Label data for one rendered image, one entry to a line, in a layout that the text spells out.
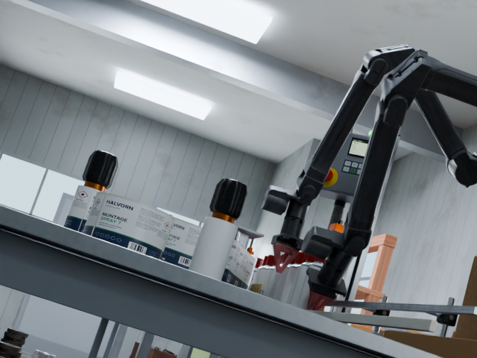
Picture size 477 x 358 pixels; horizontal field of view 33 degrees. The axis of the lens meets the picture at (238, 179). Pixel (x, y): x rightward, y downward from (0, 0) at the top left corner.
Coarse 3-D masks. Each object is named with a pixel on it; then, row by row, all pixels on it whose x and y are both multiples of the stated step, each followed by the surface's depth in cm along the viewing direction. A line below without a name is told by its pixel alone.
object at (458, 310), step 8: (328, 304) 205; (336, 304) 200; (344, 304) 195; (352, 304) 191; (360, 304) 187; (368, 304) 182; (376, 304) 179; (384, 304) 175; (392, 304) 171; (400, 304) 168; (408, 304) 165; (416, 304) 161; (424, 304) 158; (424, 312) 159; (432, 312) 155; (440, 312) 152; (448, 312) 149; (456, 312) 146; (464, 312) 144; (472, 312) 141
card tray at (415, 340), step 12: (384, 336) 133; (396, 336) 129; (408, 336) 125; (420, 336) 122; (432, 336) 119; (420, 348) 121; (432, 348) 117; (444, 348) 114; (456, 348) 111; (468, 348) 109
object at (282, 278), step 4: (296, 256) 231; (292, 260) 231; (292, 264) 231; (288, 268) 229; (284, 272) 230; (280, 276) 230; (284, 276) 229; (280, 280) 230; (284, 280) 229; (280, 284) 229; (284, 284) 228; (276, 288) 230; (280, 288) 228; (276, 292) 229; (280, 292) 228; (276, 296) 228; (280, 296) 228
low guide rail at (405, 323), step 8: (312, 312) 193; (320, 312) 188; (328, 312) 184; (336, 320) 177; (344, 320) 173; (352, 320) 169; (360, 320) 166; (368, 320) 162; (376, 320) 159; (384, 320) 155; (392, 320) 152; (400, 320) 149; (408, 320) 146; (416, 320) 144; (424, 320) 141; (432, 320) 139; (400, 328) 149; (408, 328) 145; (416, 328) 143; (424, 328) 140; (432, 328) 138
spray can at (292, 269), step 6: (300, 252) 227; (300, 258) 226; (294, 264) 226; (294, 270) 225; (288, 276) 225; (294, 276) 224; (288, 282) 224; (288, 288) 224; (282, 294) 225; (288, 294) 223; (282, 300) 224
